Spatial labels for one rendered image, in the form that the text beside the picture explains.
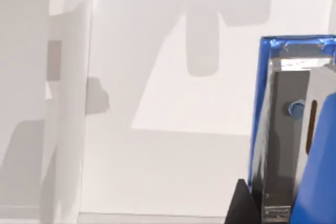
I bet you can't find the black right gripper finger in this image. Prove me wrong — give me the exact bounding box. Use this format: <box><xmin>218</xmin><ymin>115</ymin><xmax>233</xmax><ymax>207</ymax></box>
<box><xmin>224</xmin><ymin>178</ymin><xmax>262</xmax><ymax>224</ymax></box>

